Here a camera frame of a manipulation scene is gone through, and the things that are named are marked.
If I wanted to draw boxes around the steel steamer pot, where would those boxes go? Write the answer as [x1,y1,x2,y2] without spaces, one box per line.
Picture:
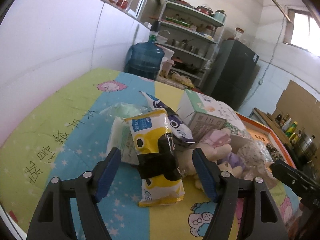
[295,133,317,158]

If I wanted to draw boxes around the orange cardboard tray box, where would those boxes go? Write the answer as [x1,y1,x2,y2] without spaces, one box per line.
[236,112,296,168]

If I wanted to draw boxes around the metal kitchen shelf rack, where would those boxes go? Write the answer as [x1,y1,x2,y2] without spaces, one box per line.
[157,0,226,88]

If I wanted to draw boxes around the condiment bottles group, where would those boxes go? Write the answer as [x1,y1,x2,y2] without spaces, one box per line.
[275,113,302,145]

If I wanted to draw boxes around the clear bag pink contents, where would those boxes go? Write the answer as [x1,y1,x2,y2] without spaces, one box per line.
[236,140,278,189]

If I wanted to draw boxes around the green item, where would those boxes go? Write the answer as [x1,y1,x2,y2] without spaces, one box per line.
[99,102,151,121]

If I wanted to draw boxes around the floral tissue pack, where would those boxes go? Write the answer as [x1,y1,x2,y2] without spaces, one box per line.
[214,101,253,140]

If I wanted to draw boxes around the plush bunny purple dress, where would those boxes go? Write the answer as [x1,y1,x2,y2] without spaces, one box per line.
[203,150,244,178]

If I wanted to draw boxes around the wooden cutting board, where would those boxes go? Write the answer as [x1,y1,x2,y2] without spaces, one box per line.
[251,108,284,135]

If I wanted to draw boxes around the yellow white tissue pack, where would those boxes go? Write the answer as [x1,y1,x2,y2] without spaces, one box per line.
[125,108,185,207]

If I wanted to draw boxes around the plush bunny pink hat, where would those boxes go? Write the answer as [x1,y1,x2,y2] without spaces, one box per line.
[176,128,232,178]

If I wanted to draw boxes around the glass jar on fridge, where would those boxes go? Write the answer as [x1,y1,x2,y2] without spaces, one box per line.
[234,27,245,41]

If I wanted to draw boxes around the cardboard wall sheets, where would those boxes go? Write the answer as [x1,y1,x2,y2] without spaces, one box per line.
[272,81,320,139]

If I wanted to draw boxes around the blue water jug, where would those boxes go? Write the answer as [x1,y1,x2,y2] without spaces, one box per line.
[124,21,165,80]

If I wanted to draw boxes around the green white mask box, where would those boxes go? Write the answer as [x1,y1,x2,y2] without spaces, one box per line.
[176,89,226,141]

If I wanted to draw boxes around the dark grey refrigerator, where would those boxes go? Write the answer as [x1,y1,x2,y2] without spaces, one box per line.
[201,40,259,111]

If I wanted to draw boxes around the colourful cartoon bed sheet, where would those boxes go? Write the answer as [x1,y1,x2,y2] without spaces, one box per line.
[0,67,303,240]

